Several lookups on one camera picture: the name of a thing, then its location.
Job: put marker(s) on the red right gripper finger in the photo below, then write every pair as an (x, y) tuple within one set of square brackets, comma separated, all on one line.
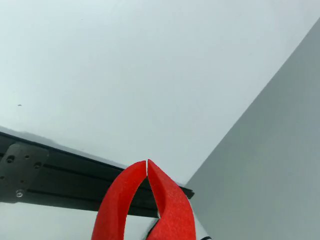
[(175, 210)]

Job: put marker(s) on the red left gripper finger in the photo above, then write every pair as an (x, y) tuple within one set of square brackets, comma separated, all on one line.
[(115, 205)]

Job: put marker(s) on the black aluminium rail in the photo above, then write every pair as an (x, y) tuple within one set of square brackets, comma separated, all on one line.
[(75, 180)]

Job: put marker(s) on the black metal bracket plate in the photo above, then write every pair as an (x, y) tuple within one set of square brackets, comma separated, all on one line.
[(22, 170)]

